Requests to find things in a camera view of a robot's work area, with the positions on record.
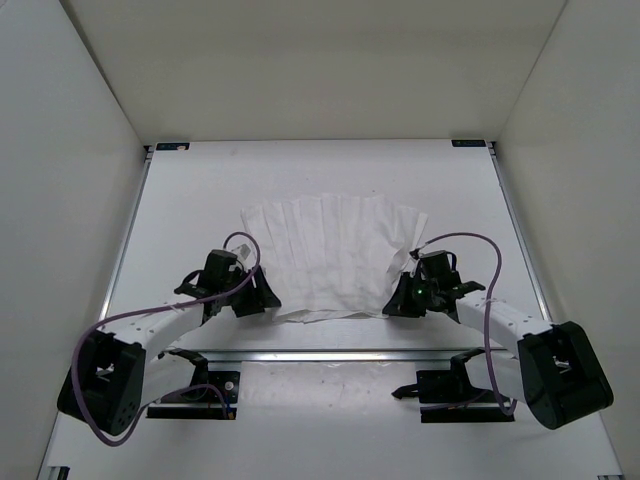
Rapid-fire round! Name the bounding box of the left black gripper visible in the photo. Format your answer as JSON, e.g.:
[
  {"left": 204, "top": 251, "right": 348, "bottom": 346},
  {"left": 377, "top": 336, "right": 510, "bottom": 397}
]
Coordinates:
[{"left": 222, "top": 264, "right": 282, "bottom": 317}]

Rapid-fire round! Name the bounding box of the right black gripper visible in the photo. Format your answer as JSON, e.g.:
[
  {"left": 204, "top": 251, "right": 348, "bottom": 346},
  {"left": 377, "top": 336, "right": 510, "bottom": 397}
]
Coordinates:
[{"left": 383, "top": 272, "right": 437, "bottom": 318}]

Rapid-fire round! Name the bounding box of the white pleated skirt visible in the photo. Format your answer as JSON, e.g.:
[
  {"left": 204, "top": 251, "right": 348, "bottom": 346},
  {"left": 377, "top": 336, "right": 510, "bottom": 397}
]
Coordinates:
[{"left": 241, "top": 194, "right": 428, "bottom": 323}]

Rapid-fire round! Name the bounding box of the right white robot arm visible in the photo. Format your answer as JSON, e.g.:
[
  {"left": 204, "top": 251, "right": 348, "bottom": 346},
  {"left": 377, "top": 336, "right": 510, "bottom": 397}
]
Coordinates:
[{"left": 383, "top": 251, "right": 614, "bottom": 430}]

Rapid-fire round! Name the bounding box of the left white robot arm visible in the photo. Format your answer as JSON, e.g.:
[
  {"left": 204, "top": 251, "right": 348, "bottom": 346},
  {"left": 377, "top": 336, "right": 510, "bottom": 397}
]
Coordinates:
[{"left": 57, "top": 249, "right": 282, "bottom": 446}]

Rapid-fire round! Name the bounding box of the right blue corner label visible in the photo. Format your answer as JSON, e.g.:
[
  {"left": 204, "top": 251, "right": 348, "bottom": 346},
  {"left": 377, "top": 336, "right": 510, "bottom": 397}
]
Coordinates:
[{"left": 451, "top": 139, "right": 486, "bottom": 148}]

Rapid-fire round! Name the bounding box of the blue corner label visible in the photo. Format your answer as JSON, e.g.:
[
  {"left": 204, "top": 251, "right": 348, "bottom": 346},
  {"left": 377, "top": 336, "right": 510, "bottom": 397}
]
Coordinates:
[
  {"left": 155, "top": 142, "right": 190, "bottom": 151},
  {"left": 451, "top": 139, "right": 486, "bottom": 148}
]

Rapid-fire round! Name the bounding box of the left blue corner label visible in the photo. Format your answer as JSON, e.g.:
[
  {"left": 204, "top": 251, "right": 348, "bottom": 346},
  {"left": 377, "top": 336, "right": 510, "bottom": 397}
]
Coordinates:
[{"left": 155, "top": 142, "right": 190, "bottom": 151}]

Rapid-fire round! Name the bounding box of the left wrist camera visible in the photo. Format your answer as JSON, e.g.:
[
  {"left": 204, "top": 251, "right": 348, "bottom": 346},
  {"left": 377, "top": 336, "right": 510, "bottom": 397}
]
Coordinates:
[{"left": 231, "top": 244, "right": 254, "bottom": 269}]

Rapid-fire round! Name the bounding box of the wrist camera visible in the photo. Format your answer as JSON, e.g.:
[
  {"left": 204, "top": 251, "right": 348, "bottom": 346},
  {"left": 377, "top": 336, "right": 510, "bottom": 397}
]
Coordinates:
[
  {"left": 409, "top": 244, "right": 426, "bottom": 272},
  {"left": 231, "top": 244, "right": 254, "bottom": 269}
]

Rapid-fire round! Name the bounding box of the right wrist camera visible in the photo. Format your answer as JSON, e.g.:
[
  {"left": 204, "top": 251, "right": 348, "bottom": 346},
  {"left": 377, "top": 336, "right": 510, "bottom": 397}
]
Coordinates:
[{"left": 409, "top": 244, "right": 426, "bottom": 272}]

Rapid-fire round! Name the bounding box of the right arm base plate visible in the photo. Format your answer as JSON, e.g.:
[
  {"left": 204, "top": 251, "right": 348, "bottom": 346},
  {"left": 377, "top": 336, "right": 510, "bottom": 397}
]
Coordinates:
[{"left": 416, "top": 370, "right": 515, "bottom": 424}]

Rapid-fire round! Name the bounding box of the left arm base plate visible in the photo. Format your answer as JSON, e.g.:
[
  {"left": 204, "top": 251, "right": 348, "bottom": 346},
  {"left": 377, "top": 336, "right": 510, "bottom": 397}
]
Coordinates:
[{"left": 146, "top": 370, "right": 241, "bottom": 421}]

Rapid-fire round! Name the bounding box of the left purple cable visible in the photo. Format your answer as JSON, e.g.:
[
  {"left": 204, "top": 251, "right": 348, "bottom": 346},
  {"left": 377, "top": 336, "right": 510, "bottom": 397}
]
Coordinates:
[{"left": 72, "top": 231, "right": 264, "bottom": 446}]

